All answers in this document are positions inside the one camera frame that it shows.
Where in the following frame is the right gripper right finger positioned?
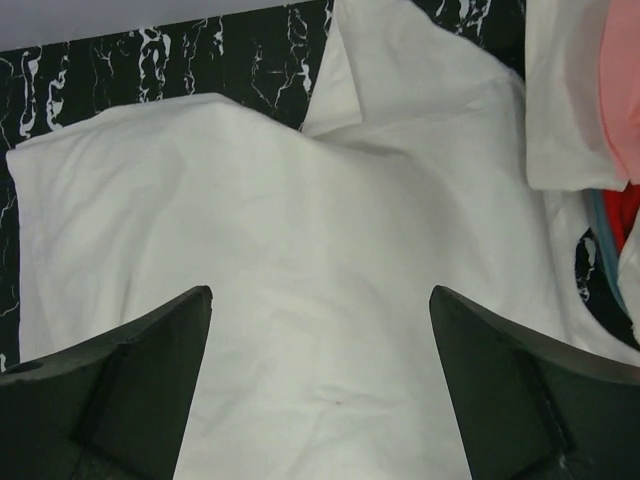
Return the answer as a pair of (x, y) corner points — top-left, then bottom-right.
(429, 286), (639, 479)

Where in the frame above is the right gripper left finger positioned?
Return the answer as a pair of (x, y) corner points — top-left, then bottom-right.
(1, 286), (212, 479)

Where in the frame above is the white t-shirt robot print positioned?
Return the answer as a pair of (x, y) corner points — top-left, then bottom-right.
(8, 1), (639, 479)

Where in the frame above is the red t-shirt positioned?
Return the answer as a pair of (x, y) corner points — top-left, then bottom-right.
(599, 184), (640, 253)

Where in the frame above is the cream white t-shirt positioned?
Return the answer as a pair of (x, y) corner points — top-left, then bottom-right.
(525, 0), (626, 191)

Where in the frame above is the salmon pink t-shirt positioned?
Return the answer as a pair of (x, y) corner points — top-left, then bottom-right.
(598, 0), (639, 185)

